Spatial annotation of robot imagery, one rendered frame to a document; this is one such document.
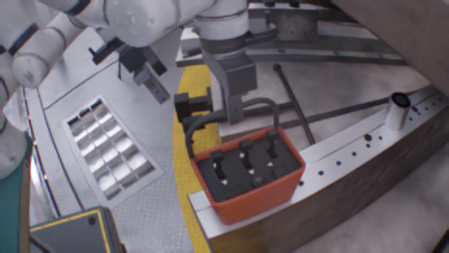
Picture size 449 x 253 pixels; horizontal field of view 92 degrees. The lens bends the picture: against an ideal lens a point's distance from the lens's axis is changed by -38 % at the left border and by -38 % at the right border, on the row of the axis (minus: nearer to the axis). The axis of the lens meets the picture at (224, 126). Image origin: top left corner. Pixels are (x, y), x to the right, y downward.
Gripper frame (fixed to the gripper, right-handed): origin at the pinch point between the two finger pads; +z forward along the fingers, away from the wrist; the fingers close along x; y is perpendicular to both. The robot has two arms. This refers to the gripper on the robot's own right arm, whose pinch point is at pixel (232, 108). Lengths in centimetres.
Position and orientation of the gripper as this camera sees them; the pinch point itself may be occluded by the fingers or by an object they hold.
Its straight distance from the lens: 61.2
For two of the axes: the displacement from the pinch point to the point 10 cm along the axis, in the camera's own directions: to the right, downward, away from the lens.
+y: -9.2, 3.3, -2.0
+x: 3.7, 6.2, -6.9
